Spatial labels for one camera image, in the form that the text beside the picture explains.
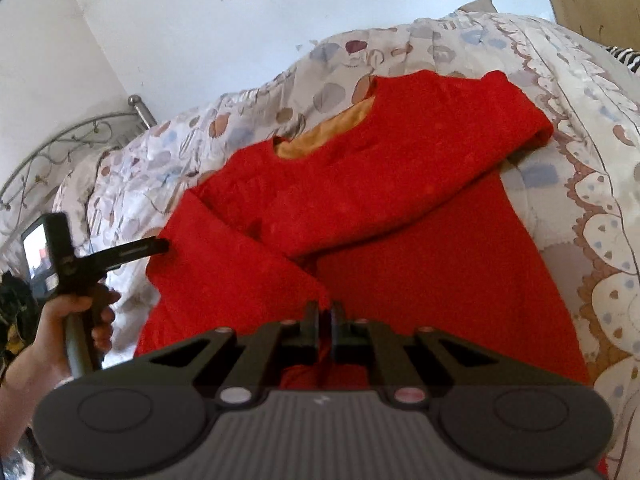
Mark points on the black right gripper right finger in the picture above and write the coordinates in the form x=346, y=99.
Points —
x=369, y=344

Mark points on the striped bed sheet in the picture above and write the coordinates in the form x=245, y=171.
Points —
x=627, y=56

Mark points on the grey metal headboard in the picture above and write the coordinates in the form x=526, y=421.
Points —
x=30, y=189

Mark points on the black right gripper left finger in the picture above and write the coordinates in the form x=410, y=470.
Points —
x=276, y=346

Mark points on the patterned circle print duvet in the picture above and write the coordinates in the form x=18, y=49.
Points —
x=578, y=197

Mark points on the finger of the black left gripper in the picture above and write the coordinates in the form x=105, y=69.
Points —
x=113, y=258

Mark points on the left forearm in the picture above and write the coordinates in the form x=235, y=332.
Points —
x=26, y=382

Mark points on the brown wooden wardrobe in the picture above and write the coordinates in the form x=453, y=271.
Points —
x=608, y=22

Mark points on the left hand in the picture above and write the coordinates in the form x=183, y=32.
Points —
x=81, y=321

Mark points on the black clothes pile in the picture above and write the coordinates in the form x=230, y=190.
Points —
x=19, y=317

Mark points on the red knit sweater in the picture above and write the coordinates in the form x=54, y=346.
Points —
x=399, y=213

